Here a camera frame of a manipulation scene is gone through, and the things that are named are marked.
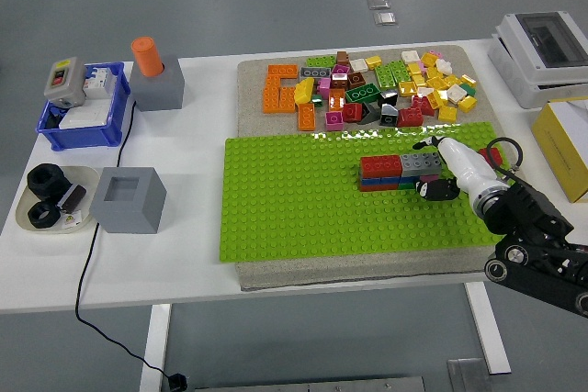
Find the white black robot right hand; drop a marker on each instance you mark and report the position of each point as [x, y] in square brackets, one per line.
[468, 167]

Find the small red toy brick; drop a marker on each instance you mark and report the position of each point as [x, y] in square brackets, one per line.
[486, 154]

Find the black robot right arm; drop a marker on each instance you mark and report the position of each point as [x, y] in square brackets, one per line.
[528, 213]

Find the square pink toy brick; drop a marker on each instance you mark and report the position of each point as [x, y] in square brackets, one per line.
[429, 177]

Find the square blue toy brick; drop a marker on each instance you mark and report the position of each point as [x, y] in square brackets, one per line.
[410, 179]

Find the long dark green brick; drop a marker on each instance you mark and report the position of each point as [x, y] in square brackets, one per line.
[406, 186]

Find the large red toy brick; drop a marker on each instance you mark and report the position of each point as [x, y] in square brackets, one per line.
[410, 117]

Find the small green toy brick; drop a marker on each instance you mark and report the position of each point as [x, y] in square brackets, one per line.
[467, 88]

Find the wide red toy brick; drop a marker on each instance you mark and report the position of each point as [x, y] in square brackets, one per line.
[380, 166]

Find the small white toy brick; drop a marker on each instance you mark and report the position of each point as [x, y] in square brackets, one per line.
[423, 90]

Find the long blue toy brick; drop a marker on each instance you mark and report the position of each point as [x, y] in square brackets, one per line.
[379, 181]

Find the long red toy brick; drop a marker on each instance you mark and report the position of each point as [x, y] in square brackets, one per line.
[377, 188]

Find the black sloped toy brick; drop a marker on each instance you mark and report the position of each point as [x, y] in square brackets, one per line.
[369, 113]
[387, 98]
[389, 115]

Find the lime green toy brick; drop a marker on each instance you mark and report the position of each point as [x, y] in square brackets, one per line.
[383, 75]
[320, 60]
[399, 70]

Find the light pink toy brick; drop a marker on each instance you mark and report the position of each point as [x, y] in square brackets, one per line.
[434, 53]

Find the magenta toy brick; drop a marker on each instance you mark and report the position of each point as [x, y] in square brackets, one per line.
[334, 120]
[340, 70]

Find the small orange toy brick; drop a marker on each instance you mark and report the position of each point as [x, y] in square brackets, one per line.
[336, 99]

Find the small brown toy brick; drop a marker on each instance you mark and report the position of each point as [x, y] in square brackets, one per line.
[339, 81]

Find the tiny green toy brick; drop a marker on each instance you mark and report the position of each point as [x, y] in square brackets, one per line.
[316, 98]

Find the green studded baseplate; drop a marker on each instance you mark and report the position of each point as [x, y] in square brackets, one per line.
[298, 208]

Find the yellow sloped toy brick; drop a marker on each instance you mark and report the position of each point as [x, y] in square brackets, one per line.
[304, 90]

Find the long orange toy brick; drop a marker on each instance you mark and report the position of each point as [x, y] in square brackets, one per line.
[282, 70]
[271, 96]

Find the yellow cardboard box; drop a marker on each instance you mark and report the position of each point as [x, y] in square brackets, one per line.
[558, 148]

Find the white table leg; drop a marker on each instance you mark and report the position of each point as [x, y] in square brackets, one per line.
[156, 346]
[487, 328]

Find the metal floor socket plate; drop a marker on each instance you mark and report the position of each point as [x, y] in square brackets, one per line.
[378, 3]
[385, 18]

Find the square metal floor plate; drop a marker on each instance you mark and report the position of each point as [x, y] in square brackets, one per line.
[466, 376]

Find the long metal floor strip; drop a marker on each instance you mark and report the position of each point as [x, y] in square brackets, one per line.
[308, 385]

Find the grey block round hole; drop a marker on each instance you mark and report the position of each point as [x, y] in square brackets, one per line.
[161, 91]

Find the orange cylinder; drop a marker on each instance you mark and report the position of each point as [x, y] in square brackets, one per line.
[147, 54]

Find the grey block square hole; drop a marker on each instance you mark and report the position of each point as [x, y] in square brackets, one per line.
[128, 208]

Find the black plug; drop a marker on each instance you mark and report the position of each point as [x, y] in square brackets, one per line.
[177, 380]

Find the beige tray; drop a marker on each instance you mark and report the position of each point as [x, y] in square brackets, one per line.
[89, 176]

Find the white circuit breaker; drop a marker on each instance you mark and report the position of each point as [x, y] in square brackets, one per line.
[98, 82]

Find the blue plastic bin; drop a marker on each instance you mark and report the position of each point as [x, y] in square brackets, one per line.
[82, 135]

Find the dark brown roller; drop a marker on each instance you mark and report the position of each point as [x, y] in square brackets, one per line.
[72, 197]

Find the white warning label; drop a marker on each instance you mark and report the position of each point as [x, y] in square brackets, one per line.
[72, 220]

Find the large black nut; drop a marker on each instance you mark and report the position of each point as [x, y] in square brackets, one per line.
[43, 178]

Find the small black nut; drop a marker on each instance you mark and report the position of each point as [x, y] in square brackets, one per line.
[43, 215]

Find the white electrical enclosure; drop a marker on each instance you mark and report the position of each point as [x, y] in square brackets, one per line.
[514, 66]

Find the white wall switch panel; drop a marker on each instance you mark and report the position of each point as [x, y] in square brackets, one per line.
[85, 116]

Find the grey push-button switch box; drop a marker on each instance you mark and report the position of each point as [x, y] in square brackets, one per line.
[64, 80]

